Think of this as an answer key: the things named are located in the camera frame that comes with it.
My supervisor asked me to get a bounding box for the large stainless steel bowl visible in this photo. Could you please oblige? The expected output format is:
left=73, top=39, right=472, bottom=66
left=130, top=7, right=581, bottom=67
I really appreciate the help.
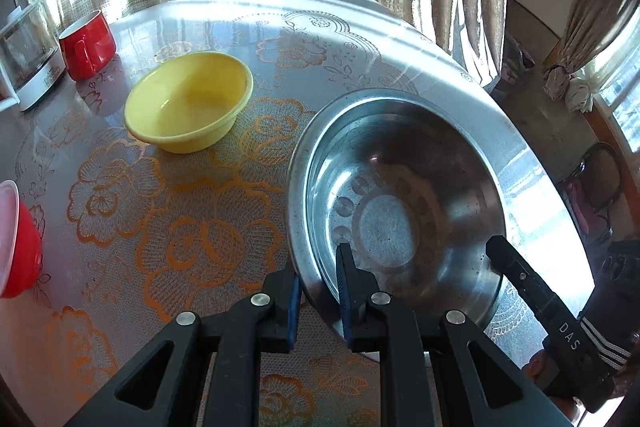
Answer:
left=285, top=89, right=506, bottom=332

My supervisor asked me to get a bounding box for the red bowl white inside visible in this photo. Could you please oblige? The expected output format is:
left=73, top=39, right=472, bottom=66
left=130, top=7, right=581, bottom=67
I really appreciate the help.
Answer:
left=0, top=180, right=42, bottom=299

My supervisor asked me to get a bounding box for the yellow plastic bowl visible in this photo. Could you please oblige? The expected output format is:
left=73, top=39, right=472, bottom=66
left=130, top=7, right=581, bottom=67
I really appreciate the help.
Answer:
left=124, top=52, right=254, bottom=154

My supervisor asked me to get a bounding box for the dark wooden chair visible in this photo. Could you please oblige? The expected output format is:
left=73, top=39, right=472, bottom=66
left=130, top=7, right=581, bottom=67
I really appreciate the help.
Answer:
left=555, top=142, right=624, bottom=247

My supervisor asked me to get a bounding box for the red ceramic mug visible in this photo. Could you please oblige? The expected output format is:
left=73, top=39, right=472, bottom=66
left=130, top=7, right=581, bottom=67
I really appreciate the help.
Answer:
left=58, top=10, right=116, bottom=82

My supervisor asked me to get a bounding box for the white glass electric kettle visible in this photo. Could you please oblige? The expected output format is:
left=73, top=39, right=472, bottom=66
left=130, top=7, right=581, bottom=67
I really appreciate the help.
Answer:
left=1, top=0, right=66, bottom=112

